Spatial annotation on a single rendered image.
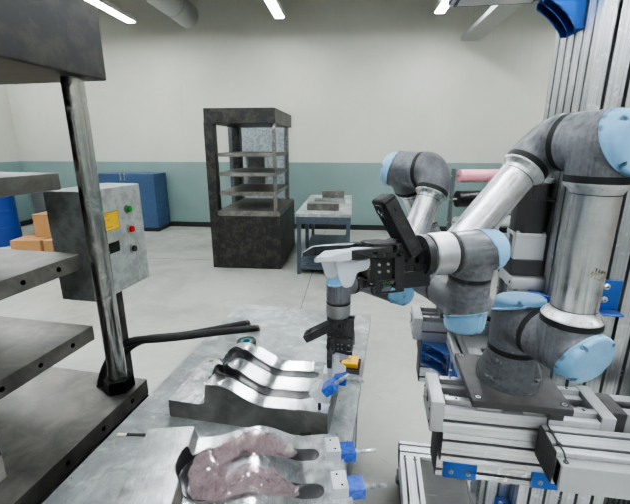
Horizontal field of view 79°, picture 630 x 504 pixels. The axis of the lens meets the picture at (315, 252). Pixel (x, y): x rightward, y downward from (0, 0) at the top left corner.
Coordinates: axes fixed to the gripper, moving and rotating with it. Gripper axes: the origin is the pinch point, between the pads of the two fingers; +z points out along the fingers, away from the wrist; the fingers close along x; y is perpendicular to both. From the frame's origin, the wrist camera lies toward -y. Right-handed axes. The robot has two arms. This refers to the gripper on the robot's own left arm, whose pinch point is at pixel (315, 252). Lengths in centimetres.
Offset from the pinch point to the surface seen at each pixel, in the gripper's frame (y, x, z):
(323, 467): 57, 25, -7
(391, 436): 130, 128, -79
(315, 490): 59, 20, -4
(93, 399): 56, 82, 57
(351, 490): 57, 16, -11
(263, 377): 48, 60, 1
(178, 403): 53, 61, 28
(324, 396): 49, 43, -14
